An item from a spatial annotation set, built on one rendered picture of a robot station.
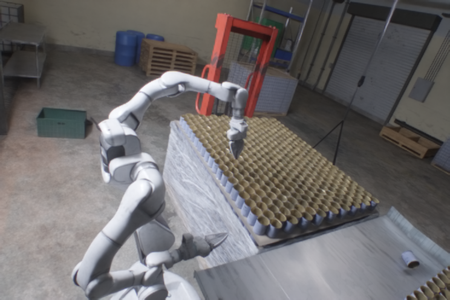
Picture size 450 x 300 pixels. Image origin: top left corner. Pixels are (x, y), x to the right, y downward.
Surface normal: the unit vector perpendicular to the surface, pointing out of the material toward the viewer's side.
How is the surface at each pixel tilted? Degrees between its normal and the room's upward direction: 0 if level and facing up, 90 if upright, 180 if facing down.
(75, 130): 90
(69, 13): 90
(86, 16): 90
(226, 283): 0
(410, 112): 90
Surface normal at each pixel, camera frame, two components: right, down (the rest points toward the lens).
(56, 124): 0.35, 0.51
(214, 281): 0.25, -0.86
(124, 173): 0.55, 0.50
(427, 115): -0.85, 0.03
